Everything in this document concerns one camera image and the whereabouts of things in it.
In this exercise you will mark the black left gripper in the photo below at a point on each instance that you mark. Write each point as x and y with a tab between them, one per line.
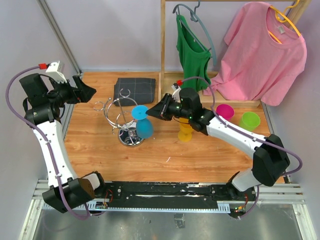
86	93

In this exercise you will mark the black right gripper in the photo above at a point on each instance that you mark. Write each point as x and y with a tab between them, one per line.
160	110

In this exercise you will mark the blue plastic wine glass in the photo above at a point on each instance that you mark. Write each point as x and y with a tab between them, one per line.
144	127

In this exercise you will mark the yellow plastic wine glass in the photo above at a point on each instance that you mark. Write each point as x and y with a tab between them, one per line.
185	132

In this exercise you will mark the magenta plastic wine glass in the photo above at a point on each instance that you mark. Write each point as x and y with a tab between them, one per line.
226	111

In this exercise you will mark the lime green plastic wine glass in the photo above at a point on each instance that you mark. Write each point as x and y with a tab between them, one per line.
249	121

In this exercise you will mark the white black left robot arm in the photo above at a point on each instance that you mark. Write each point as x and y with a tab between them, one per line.
66	189

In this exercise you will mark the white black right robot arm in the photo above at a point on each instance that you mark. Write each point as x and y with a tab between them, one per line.
269	159

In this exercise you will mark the wooden clothes rack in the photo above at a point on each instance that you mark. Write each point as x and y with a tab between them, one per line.
168	78

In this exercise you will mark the dark grey folded cloth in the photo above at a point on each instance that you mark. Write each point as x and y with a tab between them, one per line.
131	90

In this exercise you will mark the green tank top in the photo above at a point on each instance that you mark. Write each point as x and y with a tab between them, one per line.
193	56

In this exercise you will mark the grey blue clothes hanger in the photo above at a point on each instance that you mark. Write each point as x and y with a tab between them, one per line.
196	19

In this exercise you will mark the pink t-shirt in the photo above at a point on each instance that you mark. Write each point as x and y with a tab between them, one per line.
263	57

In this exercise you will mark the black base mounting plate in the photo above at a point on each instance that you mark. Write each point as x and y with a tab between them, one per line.
120	195

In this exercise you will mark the yellow clothes hanger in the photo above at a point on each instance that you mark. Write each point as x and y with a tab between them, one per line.
282	18

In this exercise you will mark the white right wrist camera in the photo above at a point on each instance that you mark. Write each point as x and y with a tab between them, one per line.
176	89

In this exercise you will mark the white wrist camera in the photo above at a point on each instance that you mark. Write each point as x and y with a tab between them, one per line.
54	71
176	89

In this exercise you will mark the chrome wire wine glass rack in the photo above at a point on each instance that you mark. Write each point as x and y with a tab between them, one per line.
124	124

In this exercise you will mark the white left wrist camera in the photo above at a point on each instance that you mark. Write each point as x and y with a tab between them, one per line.
54	71

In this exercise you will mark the aluminium frame rail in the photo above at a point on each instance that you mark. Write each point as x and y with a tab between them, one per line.
44	6

